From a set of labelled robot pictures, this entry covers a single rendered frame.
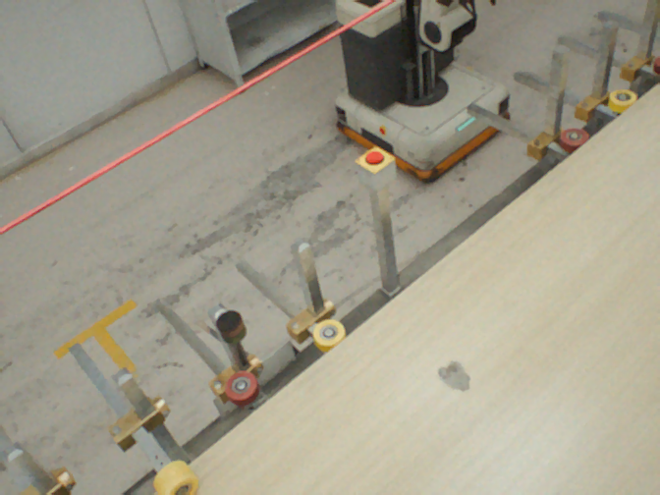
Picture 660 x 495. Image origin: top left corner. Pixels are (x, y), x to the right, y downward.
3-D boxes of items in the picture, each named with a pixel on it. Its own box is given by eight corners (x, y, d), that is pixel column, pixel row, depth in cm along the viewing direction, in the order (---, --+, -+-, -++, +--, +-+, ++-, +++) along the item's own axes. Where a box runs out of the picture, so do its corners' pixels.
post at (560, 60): (539, 171, 234) (553, 47, 199) (546, 166, 236) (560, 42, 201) (548, 176, 232) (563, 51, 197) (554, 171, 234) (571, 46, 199)
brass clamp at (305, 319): (287, 334, 186) (283, 322, 182) (324, 304, 191) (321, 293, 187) (301, 347, 182) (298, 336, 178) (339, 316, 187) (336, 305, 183)
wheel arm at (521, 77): (513, 82, 250) (513, 72, 247) (519, 78, 252) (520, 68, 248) (619, 130, 225) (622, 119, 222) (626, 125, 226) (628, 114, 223)
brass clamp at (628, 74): (617, 77, 241) (620, 65, 237) (639, 60, 246) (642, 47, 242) (633, 83, 237) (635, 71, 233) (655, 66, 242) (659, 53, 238)
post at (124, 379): (177, 470, 182) (109, 374, 147) (188, 462, 183) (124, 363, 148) (184, 480, 180) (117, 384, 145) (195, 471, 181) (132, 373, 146)
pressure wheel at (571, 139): (581, 154, 220) (586, 126, 211) (584, 171, 214) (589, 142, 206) (555, 155, 221) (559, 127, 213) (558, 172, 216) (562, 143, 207)
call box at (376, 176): (357, 183, 174) (355, 159, 168) (378, 169, 176) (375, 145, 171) (377, 195, 170) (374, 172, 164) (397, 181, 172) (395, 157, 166)
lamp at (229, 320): (234, 371, 170) (211, 320, 155) (251, 357, 172) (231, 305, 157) (247, 386, 167) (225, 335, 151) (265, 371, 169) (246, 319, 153)
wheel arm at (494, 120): (467, 116, 241) (467, 106, 238) (472, 111, 242) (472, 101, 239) (572, 169, 216) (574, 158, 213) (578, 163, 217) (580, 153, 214)
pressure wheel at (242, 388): (229, 408, 175) (217, 384, 167) (254, 388, 178) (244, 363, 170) (247, 428, 170) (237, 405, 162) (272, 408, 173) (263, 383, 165)
